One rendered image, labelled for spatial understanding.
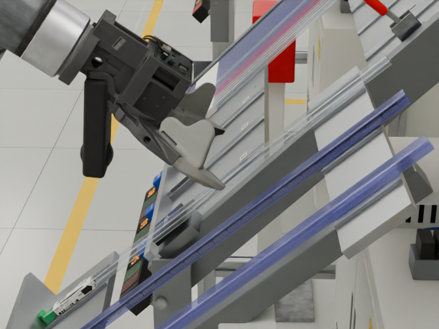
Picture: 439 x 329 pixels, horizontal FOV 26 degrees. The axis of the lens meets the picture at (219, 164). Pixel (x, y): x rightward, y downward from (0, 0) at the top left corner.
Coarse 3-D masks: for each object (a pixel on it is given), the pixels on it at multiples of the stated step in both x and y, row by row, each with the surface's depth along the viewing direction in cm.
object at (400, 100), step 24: (360, 120) 92; (384, 120) 90; (336, 144) 91; (312, 168) 92; (264, 192) 95; (288, 192) 93; (240, 216) 95; (216, 240) 96; (168, 264) 98; (144, 288) 98; (120, 312) 99
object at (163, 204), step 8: (168, 168) 150; (168, 176) 148; (176, 176) 151; (160, 184) 146; (168, 184) 146; (160, 192) 143; (168, 192) 144; (160, 200) 140; (168, 200) 142; (160, 208) 138; (168, 208) 140; (152, 216) 137; (160, 216) 136; (152, 224) 134; (152, 248) 127; (144, 256) 127; (152, 256) 127
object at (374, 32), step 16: (352, 0) 146; (384, 0) 134; (400, 0) 128; (416, 0) 124; (432, 0) 119; (368, 16) 134; (384, 16) 129; (416, 16) 118; (368, 32) 129; (384, 32) 124; (368, 48) 124; (384, 48) 120; (368, 64) 120
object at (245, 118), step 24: (264, 72) 156; (240, 96) 156; (264, 96) 146; (216, 120) 157; (240, 120) 146; (264, 120) 137; (216, 144) 147; (240, 144) 137; (216, 168) 138; (192, 192) 138
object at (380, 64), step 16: (384, 64) 100; (352, 80) 101; (368, 80) 100; (336, 96) 101; (320, 112) 102; (288, 128) 103; (304, 128) 103; (272, 144) 103; (256, 160) 104; (224, 176) 106; (240, 176) 105; (208, 192) 106; (192, 208) 107; (160, 224) 109; (176, 224) 108; (144, 240) 108; (128, 256) 109; (96, 272) 112; (112, 272) 110; (48, 320) 113
